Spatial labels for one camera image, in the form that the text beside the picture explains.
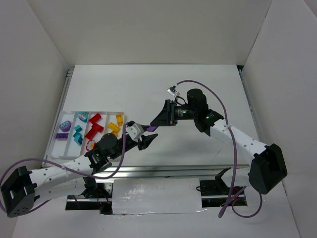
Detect purple flat top brick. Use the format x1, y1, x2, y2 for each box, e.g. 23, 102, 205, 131
147, 126, 158, 132

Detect yellow striped brick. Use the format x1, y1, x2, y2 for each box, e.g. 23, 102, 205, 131
116, 115, 123, 126

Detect purple red flower brick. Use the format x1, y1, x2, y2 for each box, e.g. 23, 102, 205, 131
85, 140, 96, 151

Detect red long brick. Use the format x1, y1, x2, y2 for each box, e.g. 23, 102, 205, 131
85, 129, 97, 140

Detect teal small brick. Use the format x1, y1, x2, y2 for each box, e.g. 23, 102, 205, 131
74, 125, 82, 132

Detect purple paw brick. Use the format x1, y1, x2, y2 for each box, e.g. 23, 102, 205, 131
59, 120, 72, 132

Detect purple wedge brick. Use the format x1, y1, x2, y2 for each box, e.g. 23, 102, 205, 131
55, 133, 69, 140

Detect teal purple brick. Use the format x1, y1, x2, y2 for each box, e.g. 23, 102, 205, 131
73, 132, 82, 138

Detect teal frog brick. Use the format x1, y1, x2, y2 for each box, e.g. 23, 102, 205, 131
78, 112, 89, 123

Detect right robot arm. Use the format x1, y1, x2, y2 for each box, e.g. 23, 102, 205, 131
150, 89, 288, 194

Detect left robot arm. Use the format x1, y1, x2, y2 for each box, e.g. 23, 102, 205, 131
0, 133, 158, 218

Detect white divided tray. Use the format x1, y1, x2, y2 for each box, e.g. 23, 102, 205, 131
47, 111, 124, 159

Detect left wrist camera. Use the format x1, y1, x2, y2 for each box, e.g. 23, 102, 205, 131
126, 121, 144, 142

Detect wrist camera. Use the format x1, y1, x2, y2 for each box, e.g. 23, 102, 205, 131
126, 121, 144, 142
167, 85, 179, 98

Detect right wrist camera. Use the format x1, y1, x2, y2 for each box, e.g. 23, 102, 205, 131
167, 85, 179, 98

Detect aluminium frame rail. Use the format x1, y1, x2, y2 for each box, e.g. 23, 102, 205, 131
42, 165, 248, 179

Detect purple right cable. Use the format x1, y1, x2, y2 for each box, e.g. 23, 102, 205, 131
177, 79, 264, 219

